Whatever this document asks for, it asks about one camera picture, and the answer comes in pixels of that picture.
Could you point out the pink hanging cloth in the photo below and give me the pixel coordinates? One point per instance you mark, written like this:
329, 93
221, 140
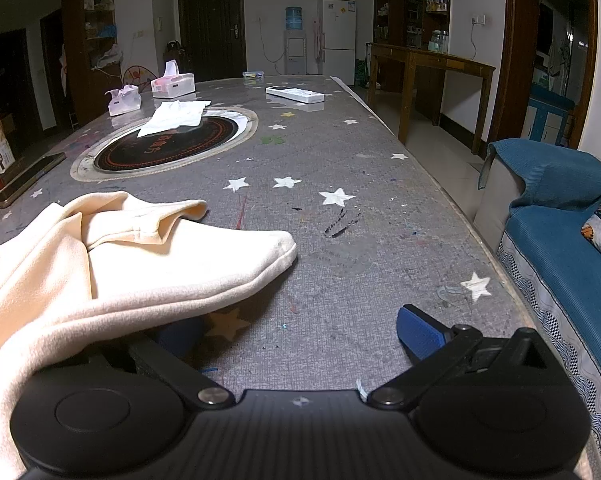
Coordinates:
317, 40

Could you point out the white remote control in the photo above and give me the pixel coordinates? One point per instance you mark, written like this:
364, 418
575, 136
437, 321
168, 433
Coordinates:
293, 93

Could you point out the wooden door frame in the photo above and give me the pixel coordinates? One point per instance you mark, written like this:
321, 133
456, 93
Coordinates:
515, 35

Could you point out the wooden shelf cabinet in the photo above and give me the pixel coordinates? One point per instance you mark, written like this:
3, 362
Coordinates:
78, 60

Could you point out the white refrigerator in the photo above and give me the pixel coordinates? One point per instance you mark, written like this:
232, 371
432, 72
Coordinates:
338, 35

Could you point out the white tissue paper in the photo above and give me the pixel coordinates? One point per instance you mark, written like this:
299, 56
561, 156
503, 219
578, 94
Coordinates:
173, 115

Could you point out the blue water bottle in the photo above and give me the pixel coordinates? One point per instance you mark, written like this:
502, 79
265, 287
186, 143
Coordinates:
294, 19

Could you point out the floor fan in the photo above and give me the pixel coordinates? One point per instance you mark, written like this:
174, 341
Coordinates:
138, 76

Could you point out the wooden side table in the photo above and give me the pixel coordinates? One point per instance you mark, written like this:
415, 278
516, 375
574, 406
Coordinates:
430, 60

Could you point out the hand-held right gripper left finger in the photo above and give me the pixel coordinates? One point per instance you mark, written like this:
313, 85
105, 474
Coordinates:
180, 376

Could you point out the soft tissue pack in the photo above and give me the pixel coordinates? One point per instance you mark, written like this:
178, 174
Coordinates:
123, 102

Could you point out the small clear plastic box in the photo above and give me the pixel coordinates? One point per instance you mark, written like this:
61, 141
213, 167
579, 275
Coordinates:
253, 75

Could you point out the blue cabinet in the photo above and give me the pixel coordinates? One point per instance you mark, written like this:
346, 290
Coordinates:
545, 120

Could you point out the black smartphone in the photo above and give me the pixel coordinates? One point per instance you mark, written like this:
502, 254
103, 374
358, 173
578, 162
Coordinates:
25, 180

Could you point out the dark wooden door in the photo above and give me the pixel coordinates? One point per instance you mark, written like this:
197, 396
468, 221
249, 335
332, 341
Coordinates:
210, 25

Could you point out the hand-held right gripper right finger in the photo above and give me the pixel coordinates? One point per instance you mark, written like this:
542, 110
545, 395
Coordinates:
423, 332

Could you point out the white water dispenser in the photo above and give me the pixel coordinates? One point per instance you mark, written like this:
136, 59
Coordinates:
295, 52

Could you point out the tall wooden display cabinet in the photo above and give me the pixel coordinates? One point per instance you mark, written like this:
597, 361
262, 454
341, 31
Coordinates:
410, 5

